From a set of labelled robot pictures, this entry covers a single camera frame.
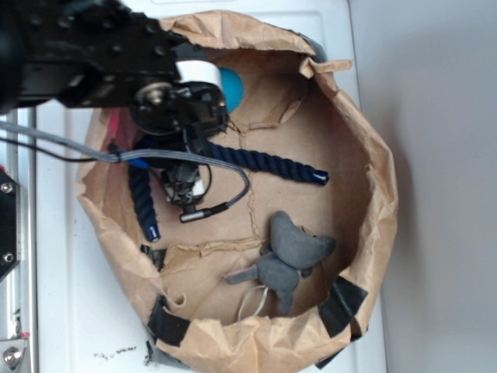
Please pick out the aluminium rail with bracket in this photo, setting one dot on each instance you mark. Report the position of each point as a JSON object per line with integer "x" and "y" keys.
{"x": 19, "y": 327}

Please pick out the grey plush elephant toy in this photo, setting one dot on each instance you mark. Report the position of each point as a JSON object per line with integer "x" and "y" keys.
{"x": 289, "y": 255}

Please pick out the brown paper bag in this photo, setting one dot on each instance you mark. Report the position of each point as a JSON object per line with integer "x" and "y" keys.
{"x": 292, "y": 108}

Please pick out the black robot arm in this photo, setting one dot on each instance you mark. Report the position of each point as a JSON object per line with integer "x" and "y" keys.
{"x": 101, "y": 54}

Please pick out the teal blue ball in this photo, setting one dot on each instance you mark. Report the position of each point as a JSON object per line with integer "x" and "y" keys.
{"x": 233, "y": 88}

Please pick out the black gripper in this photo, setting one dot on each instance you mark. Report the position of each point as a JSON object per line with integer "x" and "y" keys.
{"x": 185, "y": 113}

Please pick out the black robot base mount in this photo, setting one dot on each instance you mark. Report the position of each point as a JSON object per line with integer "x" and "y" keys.
{"x": 8, "y": 241}

